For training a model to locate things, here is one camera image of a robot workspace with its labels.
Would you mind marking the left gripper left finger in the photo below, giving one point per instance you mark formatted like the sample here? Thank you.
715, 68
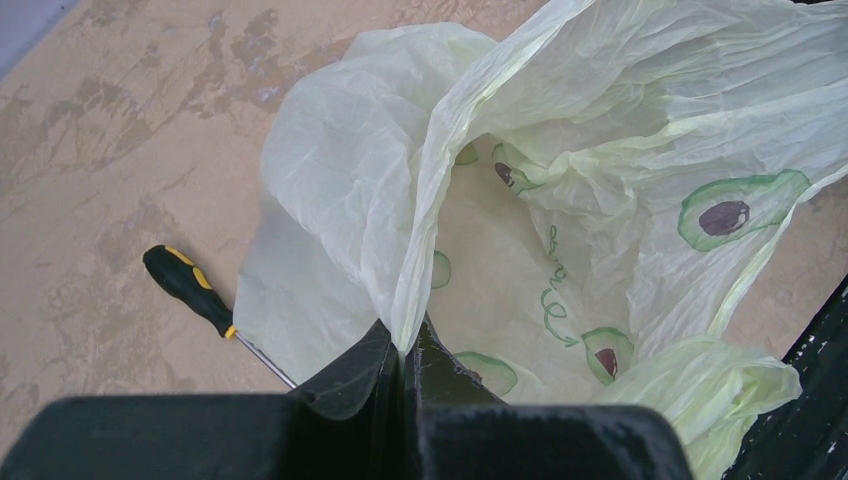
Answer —
336, 425

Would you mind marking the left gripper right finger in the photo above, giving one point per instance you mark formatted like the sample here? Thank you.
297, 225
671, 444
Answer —
459, 429

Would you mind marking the light green plastic bag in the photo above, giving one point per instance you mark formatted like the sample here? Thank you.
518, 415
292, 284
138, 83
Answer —
578, 209

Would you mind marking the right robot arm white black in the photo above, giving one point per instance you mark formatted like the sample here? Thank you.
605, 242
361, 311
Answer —
807, 437

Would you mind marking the black yellow screwdriver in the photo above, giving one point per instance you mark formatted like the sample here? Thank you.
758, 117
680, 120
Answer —
177, 275

